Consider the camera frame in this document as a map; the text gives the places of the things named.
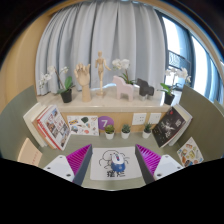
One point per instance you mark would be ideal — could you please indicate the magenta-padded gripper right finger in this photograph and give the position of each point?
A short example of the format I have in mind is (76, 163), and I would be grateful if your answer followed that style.
(165, 166)

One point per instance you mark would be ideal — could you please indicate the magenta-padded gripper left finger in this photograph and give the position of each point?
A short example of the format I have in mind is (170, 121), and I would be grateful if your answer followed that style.
(61, 166)

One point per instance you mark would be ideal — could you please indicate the blue and white computer mouse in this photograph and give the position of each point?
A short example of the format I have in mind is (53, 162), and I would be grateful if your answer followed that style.
(118, 165)

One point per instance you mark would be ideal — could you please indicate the colourful picture card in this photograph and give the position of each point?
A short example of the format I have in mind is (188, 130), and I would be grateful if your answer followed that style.
(190, 152)

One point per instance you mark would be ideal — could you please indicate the small succulent in white pot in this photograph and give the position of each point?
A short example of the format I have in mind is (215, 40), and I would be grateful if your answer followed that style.
(125, 134)
(109, 135)
(146, 134)

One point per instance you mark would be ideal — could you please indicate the dark-covered book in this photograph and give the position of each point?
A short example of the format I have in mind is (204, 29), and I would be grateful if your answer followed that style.
(168, 128)

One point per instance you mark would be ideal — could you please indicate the white sticker sheet card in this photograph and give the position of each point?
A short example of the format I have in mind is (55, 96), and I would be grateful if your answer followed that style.
(82, 125)

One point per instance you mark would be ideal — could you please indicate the brown-covered book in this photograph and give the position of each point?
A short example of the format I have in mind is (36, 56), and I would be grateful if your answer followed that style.
(36, 128)

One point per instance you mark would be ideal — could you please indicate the white book behind dark book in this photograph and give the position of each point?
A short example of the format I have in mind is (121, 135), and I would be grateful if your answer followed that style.
(187, 120)

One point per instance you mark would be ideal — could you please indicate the thick white book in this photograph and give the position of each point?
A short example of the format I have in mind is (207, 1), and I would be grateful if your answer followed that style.
(30, 118)

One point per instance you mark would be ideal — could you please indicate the purple round number sign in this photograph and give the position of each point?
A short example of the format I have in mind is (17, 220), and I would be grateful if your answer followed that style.
(105, 122)

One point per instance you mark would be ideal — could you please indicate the green desk partition panel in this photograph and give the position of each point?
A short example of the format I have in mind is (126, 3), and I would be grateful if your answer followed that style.
(206, 120)
(15, 123)

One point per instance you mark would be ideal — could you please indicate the white orchid in dark pot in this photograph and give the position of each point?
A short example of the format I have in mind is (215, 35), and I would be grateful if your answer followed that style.
(168, 99)

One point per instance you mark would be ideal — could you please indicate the white orchid in black pot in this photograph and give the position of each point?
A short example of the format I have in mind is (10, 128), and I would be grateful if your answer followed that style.
(66, 96)

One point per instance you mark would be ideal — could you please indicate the light wooden desk shelf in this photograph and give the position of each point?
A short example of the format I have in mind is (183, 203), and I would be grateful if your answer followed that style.
(100, 105)

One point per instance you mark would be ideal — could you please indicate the dark wooden horse figure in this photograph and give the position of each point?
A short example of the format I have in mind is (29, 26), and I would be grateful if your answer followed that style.
(145, 88)

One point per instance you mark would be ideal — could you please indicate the pink wooden horse figure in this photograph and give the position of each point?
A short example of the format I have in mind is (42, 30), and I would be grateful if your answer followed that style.
(122, 88)

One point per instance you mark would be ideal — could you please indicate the wooden hand model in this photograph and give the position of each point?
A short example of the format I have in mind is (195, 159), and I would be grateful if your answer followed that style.
(83, 78)

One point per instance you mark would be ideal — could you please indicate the wooden artist mannequin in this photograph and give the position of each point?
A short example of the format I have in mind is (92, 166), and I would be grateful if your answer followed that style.
(101, 66)

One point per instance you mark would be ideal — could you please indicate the white orchid behind pink horse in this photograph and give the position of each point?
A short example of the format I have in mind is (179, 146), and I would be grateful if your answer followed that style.
(120, 64)

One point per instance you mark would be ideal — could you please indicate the grey pleated curtain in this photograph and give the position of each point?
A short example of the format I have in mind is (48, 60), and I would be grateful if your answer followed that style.
(100, 30)

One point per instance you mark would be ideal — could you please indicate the white wall socket plate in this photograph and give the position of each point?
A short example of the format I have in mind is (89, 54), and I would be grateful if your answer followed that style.
(154, 118)
(139, 119)

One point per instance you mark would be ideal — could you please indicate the window with dark frame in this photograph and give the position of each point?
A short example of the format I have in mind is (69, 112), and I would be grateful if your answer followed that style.
(176, 43)

